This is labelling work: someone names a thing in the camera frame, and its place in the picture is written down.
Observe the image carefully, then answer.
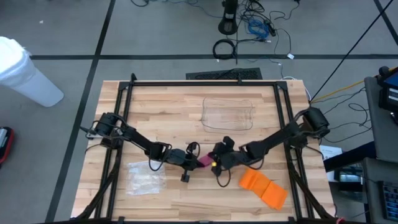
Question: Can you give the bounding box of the white paper sheet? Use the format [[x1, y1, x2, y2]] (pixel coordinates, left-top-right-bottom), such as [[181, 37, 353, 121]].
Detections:
[[319, 144, 343, 162]]

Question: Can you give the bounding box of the clear plastic zip bag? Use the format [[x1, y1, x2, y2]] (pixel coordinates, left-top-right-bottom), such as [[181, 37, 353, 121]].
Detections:
[[125, 159, 167, 197]]

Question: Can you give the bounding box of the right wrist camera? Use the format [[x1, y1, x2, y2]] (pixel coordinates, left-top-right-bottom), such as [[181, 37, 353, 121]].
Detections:
[[221, 135, 236, 150]]

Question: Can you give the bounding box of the black screen device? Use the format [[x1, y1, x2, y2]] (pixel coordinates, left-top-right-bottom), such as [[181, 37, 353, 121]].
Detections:
[[377, 65, 398, 113]]

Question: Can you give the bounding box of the clear plastic bin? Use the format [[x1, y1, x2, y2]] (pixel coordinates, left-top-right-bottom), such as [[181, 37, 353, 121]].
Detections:
[[200, 96, 254, 132]]

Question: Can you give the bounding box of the blue cable bundle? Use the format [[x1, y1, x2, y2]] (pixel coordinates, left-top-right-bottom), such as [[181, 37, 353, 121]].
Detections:
[[247, 19, 270, 40]]

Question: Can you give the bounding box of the black metal table frame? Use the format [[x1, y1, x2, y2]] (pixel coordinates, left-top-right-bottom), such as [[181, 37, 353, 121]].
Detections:
[[74, 73, 338, 224]]

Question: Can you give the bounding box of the black cable coil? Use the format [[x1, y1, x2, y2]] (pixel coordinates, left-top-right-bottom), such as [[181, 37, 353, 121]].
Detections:
[[212, 38, 238, 60]]

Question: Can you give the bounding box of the black floor mat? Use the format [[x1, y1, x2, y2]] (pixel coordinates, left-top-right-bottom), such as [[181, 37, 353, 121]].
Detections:
[[185, 67, 263, 81]]

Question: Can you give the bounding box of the grey cart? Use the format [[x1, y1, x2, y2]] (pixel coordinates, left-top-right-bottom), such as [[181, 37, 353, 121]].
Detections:
[[363, 76, 398, 164]]

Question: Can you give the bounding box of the red and black case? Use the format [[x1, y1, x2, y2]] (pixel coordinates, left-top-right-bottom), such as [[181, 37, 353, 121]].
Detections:
[[0, 125, 15, 165]]

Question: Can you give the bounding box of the black keypad device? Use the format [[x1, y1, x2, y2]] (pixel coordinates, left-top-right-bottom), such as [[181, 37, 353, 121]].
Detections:
[[379, 179, 398, 222]]

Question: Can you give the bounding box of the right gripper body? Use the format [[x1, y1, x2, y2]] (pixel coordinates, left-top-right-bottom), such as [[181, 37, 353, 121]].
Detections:
[[213, 144, 250, 171]]

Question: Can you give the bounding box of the pink elastic bandage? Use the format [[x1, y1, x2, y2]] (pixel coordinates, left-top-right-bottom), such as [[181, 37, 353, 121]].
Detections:
[[198, 152, 216, 169]]

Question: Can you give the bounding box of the black floor stand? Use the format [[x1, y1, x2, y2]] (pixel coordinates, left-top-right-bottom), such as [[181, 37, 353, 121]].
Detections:
[[218, 0, 239, 35]]

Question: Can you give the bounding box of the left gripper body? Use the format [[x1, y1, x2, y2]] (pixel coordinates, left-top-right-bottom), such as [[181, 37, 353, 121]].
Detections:
[[167, 148, 200, 171]]

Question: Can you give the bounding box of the thin black slanted pole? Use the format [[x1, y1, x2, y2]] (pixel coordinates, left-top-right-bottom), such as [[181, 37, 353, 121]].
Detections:
[[310, 0, 395, 103]]

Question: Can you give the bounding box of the white trash can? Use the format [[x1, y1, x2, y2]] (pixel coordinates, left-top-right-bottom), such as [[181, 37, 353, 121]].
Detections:
[[0, 35, 65, 108]]

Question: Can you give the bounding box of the yellow cable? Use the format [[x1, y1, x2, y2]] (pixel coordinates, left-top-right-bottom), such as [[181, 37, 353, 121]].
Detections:
[[310, 78, 366, 104]]

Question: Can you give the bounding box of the orange elastic bandage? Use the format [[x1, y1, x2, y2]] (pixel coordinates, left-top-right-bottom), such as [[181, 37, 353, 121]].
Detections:
[[238, 168, 290, 211]]

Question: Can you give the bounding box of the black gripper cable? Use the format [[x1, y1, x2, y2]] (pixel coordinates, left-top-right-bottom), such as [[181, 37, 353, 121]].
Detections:
[[147, 141, 172, 172], [216, 169, 232, 189]]

